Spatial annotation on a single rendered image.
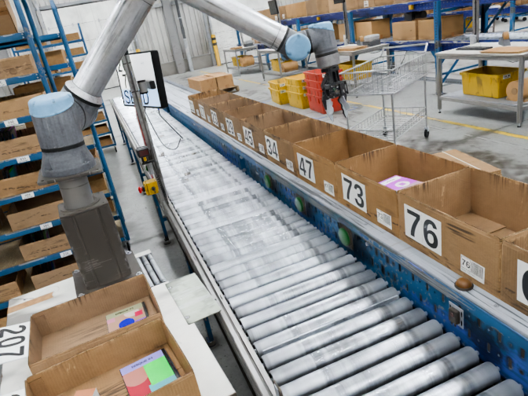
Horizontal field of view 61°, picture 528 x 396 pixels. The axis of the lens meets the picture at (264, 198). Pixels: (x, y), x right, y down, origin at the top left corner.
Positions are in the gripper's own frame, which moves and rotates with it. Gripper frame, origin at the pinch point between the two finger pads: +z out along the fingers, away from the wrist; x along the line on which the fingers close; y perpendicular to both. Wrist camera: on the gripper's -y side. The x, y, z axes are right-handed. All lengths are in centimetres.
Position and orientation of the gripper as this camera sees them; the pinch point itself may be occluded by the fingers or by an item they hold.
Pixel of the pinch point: (338, 116)
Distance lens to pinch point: 188.9
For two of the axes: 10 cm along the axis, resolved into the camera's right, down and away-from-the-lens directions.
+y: 2.2, 2.4, -9.4
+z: 2.6, 9.2, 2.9
